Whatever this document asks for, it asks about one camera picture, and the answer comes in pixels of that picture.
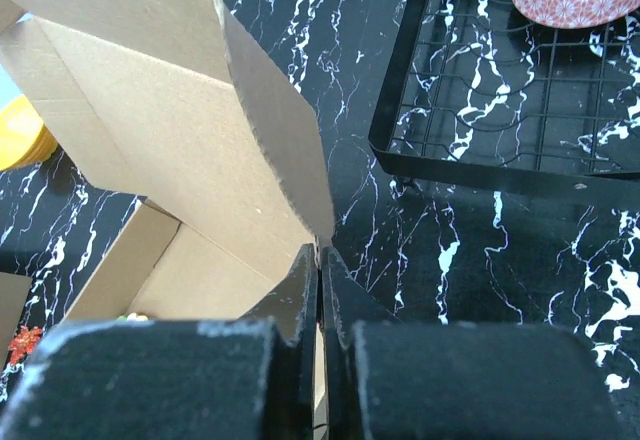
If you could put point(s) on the black wire dish rack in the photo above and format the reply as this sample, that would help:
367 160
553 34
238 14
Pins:
477 95

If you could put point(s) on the closed brown cardboard box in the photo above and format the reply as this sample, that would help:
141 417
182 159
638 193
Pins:
14 290

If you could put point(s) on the colourful flower toy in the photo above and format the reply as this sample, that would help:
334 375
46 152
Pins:
134 317

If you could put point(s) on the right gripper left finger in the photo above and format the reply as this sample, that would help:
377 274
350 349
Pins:
251 378

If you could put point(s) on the brown cardboard box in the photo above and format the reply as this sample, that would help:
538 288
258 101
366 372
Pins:
14 290
174 101

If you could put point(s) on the small orange toy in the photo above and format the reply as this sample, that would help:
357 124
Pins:
23 343

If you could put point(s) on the orange bowl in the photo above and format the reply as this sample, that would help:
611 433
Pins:
25 139

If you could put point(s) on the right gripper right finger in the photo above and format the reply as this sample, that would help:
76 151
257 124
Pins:
387 379

